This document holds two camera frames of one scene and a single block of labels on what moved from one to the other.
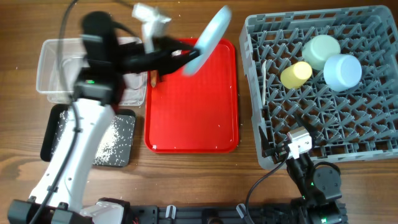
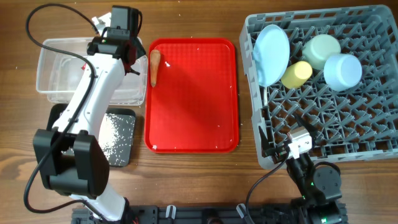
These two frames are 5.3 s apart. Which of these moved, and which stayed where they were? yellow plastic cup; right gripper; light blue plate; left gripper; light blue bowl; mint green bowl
Moved: left gripper; light blue plate
Stayed: yellow plastic cup; right gripper; light blue bowl; mint green bowl
